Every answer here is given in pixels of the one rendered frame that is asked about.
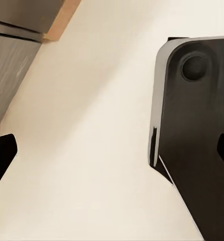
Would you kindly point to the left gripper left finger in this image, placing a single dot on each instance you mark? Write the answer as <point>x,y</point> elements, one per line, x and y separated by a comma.
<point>8,150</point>

